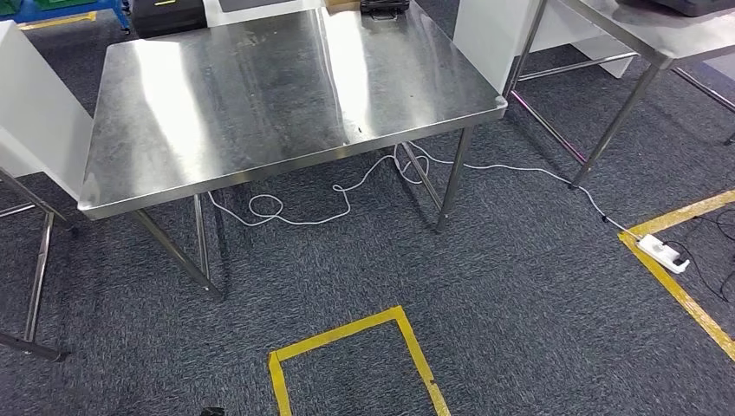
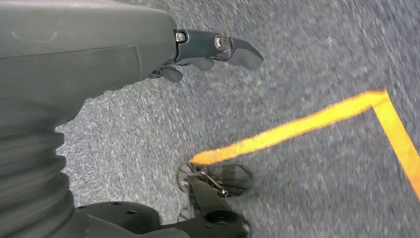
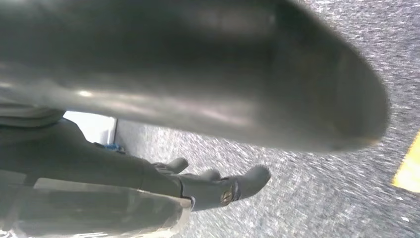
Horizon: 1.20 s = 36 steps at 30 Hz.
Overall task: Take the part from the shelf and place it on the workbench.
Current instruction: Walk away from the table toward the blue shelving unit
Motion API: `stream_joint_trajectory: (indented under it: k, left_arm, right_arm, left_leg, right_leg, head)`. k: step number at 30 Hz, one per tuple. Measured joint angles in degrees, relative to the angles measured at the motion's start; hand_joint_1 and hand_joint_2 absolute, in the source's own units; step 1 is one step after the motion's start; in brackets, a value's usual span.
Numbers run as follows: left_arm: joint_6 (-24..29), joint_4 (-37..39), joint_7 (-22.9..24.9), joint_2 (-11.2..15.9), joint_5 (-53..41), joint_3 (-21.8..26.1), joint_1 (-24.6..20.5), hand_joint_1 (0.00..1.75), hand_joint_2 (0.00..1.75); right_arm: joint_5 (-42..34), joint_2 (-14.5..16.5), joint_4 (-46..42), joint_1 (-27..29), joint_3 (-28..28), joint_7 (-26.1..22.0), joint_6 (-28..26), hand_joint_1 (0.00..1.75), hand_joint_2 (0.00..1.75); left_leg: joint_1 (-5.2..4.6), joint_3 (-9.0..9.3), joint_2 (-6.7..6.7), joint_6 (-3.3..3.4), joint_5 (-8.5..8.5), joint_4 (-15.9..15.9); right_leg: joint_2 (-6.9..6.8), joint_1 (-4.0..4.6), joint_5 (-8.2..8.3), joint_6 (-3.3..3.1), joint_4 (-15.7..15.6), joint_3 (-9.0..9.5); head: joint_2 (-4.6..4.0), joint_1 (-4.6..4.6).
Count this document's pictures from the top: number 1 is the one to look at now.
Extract stainless steel workbench table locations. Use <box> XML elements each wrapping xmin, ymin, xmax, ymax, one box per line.
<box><xmin>77</xmin><ymin>5</ymin><xmax>510</xmax><ymax>300</ymax></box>
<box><xmin>0</xmin><ymin>166</ymin><xmax>75</xmax><ymax>364</ymax></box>
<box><xmin>504</xmin><ymin>0</ymin><xmax>735</xmax><ymax>191</ymax></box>

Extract blue metal shelf rack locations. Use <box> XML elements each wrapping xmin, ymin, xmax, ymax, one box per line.
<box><xmin>0</xmin><ymin>0</ymin><xmax>132</xmax><ymax>31</ymax></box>

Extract yellow floor tape square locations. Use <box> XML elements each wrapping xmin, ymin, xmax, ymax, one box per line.
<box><xmin>268</xmin><ymin>305</ymin><xmax>453</xmax><ymax>416</ymax></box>
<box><xmin>618</xmin><ymin>189</ymin><xmax>735</xmax><ymax>364</ymax></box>

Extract black handheld controller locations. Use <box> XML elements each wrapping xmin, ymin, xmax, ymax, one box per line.
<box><xmin>358</xmin><ymin>0</ymin><xmax>413</xmax><ymax>23</ymax></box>

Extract dark grey board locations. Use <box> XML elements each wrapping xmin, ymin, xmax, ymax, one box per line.
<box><xmin>218</xmin><ymin>0</ymin><xmax>295</xmax><ymax>13</ymax></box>

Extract black equipment case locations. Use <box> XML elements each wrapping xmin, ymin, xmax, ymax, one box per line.
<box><xmin>130</xmin><ymin>0</ymin><xmax>209</xmax><ymax>40</ymax></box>

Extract white power strip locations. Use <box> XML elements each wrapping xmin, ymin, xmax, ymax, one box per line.
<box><xmin>635</xmin><ymin>232</ymin><xmax>692</xmax><ymax>276</ymax></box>

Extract yellow floor tape strip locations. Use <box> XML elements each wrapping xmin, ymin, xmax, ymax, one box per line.
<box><xmin>16</xmin><ymin>11</ymin><xmax>98</xmax><ymax>31</ymax></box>

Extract white power cable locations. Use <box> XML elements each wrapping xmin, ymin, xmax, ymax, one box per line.
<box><xmin>206</xmin><ymin>140</ymin><xmax>641</xmax><ymax>237</ymax></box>

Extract black floor cables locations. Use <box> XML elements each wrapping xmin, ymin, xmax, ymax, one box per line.
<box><xmin>660</xmin><ymin>207</ymin><xmax>735</xmax><ymax>305</ymax></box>

